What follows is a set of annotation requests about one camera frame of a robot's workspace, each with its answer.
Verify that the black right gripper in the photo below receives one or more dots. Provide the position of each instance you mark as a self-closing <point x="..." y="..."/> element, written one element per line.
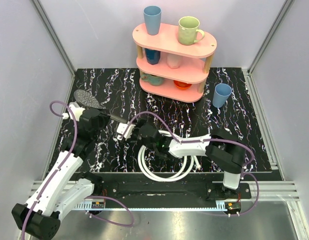
<point x="141" y="121"/>

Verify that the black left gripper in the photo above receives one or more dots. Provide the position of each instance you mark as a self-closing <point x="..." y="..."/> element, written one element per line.
<point x="100" y="118"/>

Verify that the grey shower head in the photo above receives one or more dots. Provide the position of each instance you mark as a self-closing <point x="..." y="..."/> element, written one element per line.
<point x="87" y="100"/>

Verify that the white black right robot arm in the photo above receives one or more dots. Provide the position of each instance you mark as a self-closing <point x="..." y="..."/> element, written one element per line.
<point x="220" y="147"/>

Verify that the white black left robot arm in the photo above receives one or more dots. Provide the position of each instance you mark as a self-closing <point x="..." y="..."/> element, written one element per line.
<point x="43" y="212"/>

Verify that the teal ceramic mug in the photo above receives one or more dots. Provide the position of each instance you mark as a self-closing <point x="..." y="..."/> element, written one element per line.
<point x="152" y="79"/>

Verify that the orange bowl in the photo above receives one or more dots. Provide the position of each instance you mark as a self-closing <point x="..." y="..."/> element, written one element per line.
<point x="182" y="85"/>

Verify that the pink three-tier shelf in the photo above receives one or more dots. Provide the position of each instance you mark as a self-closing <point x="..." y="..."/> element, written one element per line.
<point x="170" y="69"/>

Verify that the dark blue cup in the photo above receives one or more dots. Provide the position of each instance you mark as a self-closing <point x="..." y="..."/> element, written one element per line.
<point x="152" y="56"/>

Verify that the pink faceted cup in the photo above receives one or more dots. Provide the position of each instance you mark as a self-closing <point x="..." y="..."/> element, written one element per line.
<point x="174" y="60"/>

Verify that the blue cup on table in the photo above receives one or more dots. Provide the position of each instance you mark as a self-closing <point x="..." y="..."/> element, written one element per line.
<point x="222" y="92"/>

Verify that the green mug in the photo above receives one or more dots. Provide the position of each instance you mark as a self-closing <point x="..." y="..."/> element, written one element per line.
<point x="188" y="31"/>

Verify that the blue cup on shelf top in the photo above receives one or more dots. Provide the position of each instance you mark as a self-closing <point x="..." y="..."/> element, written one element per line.
<point x="152" y="19"/>

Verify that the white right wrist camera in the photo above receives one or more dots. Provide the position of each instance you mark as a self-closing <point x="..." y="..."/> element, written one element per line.
<point x="124" y="131"/>

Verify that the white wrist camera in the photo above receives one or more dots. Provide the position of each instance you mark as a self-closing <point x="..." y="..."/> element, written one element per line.
<point x="76" y="110"/>
<point x="124" y="131"/>

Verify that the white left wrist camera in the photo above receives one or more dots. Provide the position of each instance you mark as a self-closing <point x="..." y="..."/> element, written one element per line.
<point x="76" y="110"/>

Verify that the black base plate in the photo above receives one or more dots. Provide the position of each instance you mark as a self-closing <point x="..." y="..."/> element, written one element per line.
<point x="196" y="190"/>

